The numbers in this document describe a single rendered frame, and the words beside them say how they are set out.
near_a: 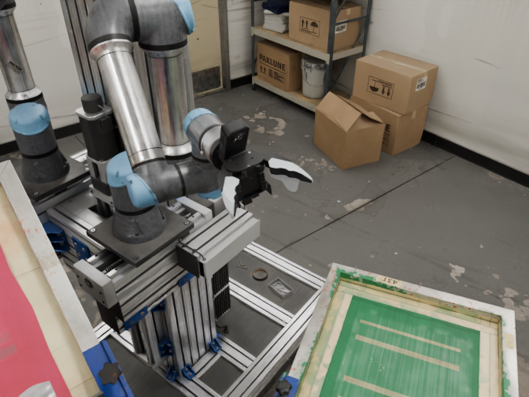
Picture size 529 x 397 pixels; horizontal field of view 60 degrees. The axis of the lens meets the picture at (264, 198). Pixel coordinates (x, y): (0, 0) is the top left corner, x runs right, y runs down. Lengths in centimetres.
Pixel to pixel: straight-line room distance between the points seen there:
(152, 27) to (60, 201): 84
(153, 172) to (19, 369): 48
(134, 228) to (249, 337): 122
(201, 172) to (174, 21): 35
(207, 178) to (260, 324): 153
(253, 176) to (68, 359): 56
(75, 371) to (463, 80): 381
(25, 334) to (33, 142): 73
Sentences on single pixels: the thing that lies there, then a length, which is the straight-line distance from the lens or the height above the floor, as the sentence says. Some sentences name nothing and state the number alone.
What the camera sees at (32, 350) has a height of 130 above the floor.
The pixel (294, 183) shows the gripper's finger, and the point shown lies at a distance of 83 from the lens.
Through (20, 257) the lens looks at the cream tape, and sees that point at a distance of 116.
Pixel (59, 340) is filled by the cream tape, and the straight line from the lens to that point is 111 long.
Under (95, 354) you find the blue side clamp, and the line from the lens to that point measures 105.
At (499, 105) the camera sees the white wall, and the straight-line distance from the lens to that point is 422.
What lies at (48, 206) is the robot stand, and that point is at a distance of 174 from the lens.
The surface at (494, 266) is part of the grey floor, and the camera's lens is 339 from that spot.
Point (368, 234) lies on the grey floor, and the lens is 336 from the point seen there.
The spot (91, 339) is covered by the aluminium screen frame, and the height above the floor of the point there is 131.
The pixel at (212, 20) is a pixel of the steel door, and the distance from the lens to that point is 533.
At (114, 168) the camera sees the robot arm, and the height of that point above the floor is 148.
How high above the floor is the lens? 211
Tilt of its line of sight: 36 degrees down
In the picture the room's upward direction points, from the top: straight up
